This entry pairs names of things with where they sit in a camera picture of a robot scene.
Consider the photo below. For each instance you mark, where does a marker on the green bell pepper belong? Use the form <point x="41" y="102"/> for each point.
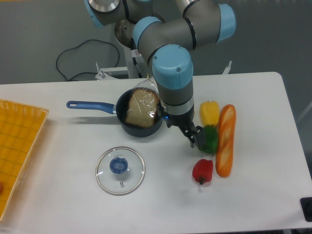
<point x="211" y="136"/>

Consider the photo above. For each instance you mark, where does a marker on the black device at table edge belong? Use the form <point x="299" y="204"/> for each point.
<point x="306" y="204"/>

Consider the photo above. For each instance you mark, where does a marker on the red bell pepper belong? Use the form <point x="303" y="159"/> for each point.
<point x="203" y="171"/>

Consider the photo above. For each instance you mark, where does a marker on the bagged bread slice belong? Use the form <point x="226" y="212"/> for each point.
<point x="142" y="104"/>

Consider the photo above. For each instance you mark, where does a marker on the white table clamp bracket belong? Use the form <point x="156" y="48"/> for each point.
<point x="227" y="68"/>

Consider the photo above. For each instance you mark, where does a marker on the glass pot lid blue knob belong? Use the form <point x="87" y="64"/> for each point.
<point x="120" y="171"/>

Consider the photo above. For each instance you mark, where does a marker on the yellow bell pepper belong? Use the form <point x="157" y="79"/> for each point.
<point x="209" y="113"/>

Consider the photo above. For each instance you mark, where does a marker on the yellow woven basket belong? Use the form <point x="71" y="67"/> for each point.
<point x="20" y="126"/>

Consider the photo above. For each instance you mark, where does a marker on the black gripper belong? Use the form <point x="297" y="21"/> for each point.
<point x="182" y="116"/>

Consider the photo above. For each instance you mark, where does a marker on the orange baguette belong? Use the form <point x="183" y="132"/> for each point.
<point x="225" y="147"/>

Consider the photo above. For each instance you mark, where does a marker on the dark pot blue handle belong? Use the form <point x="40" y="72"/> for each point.
<point x="119" y="109"/>

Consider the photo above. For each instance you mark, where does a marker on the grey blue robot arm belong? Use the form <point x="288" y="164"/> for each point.
<point x="165" y="48"/>

